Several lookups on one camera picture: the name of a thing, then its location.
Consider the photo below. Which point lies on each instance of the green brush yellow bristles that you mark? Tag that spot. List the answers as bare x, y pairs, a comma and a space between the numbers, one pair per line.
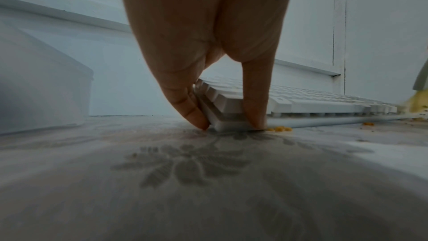
422, 86

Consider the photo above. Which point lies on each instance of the white wooden frame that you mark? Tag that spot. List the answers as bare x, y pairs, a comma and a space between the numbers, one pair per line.
67, 12

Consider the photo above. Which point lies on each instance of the scattered orange crumbs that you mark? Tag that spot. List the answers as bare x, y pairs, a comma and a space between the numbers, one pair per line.
279, 129

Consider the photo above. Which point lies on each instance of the person's left hand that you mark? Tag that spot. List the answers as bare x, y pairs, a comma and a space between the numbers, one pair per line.
204, 9

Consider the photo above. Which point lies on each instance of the floral tablecloth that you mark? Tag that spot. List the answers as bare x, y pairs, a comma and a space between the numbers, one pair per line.
133, 187

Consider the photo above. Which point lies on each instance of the white keyboard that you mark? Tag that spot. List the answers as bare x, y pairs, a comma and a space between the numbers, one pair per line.
317, 107

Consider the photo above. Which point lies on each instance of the clear plastic container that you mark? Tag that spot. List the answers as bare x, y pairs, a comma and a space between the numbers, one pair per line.
43, 89

